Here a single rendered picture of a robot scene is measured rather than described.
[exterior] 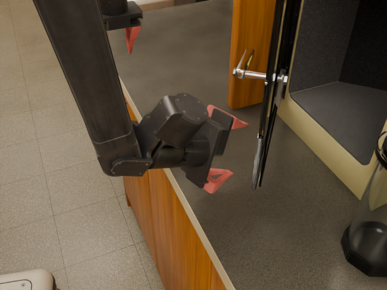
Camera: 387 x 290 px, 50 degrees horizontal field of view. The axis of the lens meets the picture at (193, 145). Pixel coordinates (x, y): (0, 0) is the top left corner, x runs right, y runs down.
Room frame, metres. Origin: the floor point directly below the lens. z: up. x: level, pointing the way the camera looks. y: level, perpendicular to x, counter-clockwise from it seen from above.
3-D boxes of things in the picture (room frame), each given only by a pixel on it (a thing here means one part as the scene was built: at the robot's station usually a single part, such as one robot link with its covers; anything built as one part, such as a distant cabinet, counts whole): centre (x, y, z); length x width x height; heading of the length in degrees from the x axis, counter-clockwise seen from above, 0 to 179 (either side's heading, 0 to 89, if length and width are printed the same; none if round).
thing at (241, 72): (0.57, -0.10, 1.20); 0.10 x 0.05 x 0.03; 163
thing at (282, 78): (0.52, -0.13, 1.18); 0.02 x 0.02 x 0.06; 73
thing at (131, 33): (0.80, 0.15, 1.14); 0.07 x 0.07 x 0.09; 23
